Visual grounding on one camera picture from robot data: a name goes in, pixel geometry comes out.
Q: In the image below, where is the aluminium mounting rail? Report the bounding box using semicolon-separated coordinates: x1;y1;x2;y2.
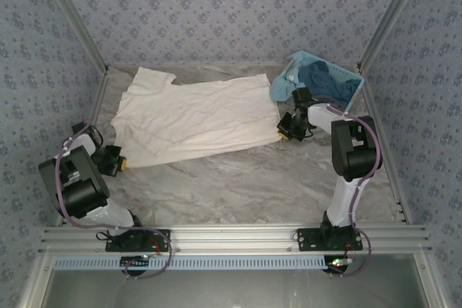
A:
38;224;432;253

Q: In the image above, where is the aluminium frame post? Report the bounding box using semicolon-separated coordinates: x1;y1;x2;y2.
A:
356;0;430;71
35;0;110;73

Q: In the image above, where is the small black controller board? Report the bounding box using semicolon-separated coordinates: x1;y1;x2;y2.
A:
121;255;151;275
326;255;353;275

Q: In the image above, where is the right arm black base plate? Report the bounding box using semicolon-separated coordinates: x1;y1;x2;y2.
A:
296;227;364;252

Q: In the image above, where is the dark blue t-shirt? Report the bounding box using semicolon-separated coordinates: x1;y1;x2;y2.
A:
297;61;360;106

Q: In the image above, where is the aluminium table side rail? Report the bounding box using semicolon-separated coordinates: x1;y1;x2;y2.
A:
56;69;110;226
360;80;412;224

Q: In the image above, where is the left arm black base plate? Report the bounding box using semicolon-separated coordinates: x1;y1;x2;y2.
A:
105;229;171;252

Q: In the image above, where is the light blue plastic basket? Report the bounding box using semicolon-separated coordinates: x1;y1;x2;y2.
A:
287;57;365;113

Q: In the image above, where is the light blue slotted cable duct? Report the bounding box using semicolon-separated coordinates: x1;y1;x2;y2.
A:
52;254;326;271

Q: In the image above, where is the white t-shirt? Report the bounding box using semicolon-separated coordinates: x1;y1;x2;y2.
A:
110;66;281;169

